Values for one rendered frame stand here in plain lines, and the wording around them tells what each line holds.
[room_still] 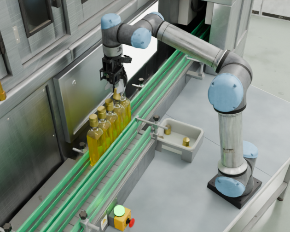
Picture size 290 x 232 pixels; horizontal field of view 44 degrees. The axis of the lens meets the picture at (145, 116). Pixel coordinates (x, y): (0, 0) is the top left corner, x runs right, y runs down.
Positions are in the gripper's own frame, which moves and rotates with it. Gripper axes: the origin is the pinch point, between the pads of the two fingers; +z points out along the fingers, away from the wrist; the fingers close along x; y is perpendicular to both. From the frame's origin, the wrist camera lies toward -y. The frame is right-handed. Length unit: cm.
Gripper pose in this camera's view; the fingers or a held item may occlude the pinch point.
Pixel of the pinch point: (118, 90)
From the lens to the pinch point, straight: 157.4
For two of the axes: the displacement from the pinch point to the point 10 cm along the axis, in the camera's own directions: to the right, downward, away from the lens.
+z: 0.0, 7.6, 6.5
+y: -4.7, 5.7, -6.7
